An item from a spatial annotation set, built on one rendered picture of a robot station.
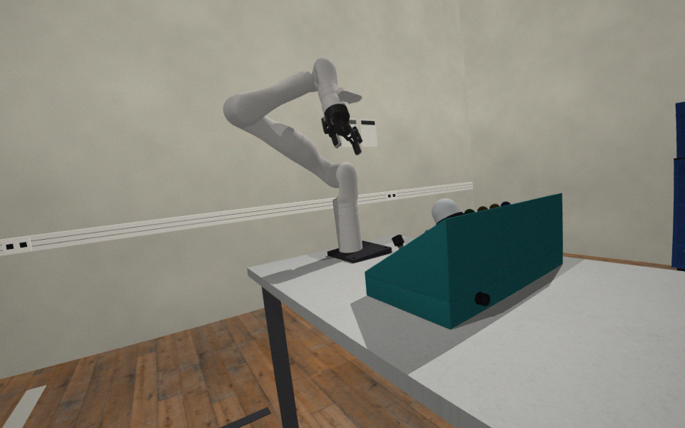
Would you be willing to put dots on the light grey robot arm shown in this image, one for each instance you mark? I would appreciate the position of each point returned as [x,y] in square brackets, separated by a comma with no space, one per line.
[249,109]

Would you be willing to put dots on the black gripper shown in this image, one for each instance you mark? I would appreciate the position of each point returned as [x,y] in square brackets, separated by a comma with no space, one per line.
[336,120]

